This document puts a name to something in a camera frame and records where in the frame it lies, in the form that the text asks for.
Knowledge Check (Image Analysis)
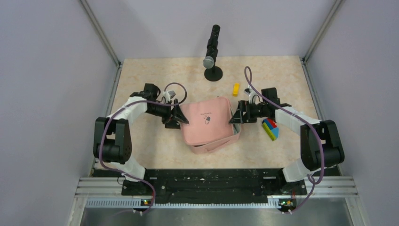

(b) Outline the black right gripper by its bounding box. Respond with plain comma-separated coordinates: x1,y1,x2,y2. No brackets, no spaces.
229,100,268,124

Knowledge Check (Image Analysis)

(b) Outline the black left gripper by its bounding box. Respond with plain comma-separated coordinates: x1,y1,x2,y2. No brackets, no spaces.
145,98,189,129

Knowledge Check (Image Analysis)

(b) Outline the pink medicine kit case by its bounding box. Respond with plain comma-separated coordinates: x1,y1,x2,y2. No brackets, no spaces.
180,97,241,154

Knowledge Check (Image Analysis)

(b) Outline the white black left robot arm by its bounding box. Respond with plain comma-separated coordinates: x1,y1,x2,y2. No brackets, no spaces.
93,83,189,195

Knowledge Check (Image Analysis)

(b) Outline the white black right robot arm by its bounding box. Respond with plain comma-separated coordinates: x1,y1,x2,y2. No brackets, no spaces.
229,88,345,194

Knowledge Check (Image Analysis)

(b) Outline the yellow plastic block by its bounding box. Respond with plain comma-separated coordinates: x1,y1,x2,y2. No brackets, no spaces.
232,83,240,97

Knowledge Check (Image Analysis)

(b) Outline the colourful toy block stack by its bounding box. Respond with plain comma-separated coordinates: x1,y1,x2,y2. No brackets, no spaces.
262,118,279,141

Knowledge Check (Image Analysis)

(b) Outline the black microphone on stand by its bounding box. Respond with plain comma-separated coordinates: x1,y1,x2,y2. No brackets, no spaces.
203,24,223,82

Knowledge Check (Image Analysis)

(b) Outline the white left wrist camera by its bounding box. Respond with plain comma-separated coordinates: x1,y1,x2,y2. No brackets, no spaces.
162,90,176,103

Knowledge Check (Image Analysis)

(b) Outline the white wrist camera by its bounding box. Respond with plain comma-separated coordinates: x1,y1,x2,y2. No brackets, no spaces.
244,87,258,104
162,90,176,103

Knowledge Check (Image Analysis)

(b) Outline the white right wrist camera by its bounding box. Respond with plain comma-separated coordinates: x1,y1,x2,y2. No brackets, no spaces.
244,87,258,104

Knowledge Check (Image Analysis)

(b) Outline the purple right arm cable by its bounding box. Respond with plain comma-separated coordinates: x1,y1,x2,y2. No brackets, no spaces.
243,66,326,215

